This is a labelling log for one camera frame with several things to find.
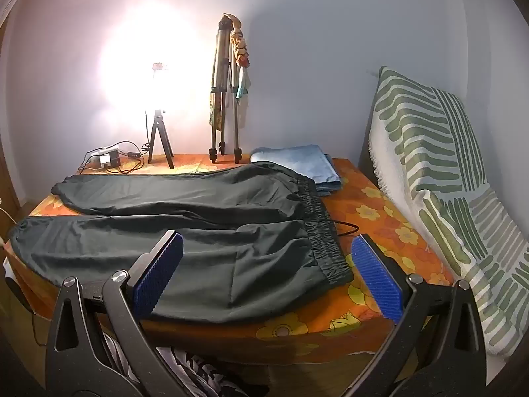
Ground black cable with inline switch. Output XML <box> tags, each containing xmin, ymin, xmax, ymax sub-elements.
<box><xmin>78</xmin><ymin>141</ymin><xmax>151</xmax><ymax>174</ymax></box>

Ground folded blue cloth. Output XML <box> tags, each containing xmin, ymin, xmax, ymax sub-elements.
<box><xmin>250</xmin><ymin>145</ymin><xmax>344</xmax><ymax>195</ymax></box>

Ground colourful cloth strip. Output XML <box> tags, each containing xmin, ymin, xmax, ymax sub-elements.
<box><xmin>229</xmin><ymin>14</ymin><xmax>253</xmax><ymax>100</ymax></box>

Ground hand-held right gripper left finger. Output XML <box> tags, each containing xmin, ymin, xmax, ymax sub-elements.
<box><xmin>45</xmin><ymin>229</ymin><xmax>184</xmax><ymax>397</ymax></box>

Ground ring light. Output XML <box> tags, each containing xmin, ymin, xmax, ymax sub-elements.
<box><xmin>95</xmin><ymin>4</ymin><xmax>209</xmax><ymax>112</ymax></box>

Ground yellow patterned cloth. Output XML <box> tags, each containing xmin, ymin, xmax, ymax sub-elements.
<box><xmin>208</xmin><ymin>87</ymin><xmax>226</xmax><ymax>131</ymax></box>

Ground black white striped clothing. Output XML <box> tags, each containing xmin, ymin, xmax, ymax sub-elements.
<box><xmin>101</xmin><ymin>331</ymin><xmax>265</xmax><ymax>397</ymax></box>

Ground green striped white pillow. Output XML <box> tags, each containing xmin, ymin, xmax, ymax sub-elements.
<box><xmin>368</xmin><ymin>66</ymin><xmax>529</xmax><ymax>358</ymax></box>

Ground small black tripod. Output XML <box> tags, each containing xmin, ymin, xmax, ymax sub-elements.
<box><xmin>147</xmin><ymin>109</ymin><xmax>175</xmax><ymax>169</ymax></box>

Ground orange floral bedsheet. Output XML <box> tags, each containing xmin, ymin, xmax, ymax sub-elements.
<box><xmin>8</xmin><ymin>153</ymin><xmax>455</xmax><ymax>367</ymax></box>

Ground dark green pants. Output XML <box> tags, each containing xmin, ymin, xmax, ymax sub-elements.
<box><xmin>9</xmin><ymin>161</ymin><xmax>355</xmax><ymax>324</ymax></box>

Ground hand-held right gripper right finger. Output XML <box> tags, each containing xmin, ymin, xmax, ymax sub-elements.
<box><xmin>345</xmin><ymin>234</ymin><xmax>488</xmax><ymax>397</ymax></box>

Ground tall metal tripod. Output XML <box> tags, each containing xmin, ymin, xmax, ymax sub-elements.
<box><xmin>208</xmin><ymin>14</ymin><xmax>244</xmax><ymax>164</ymax></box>

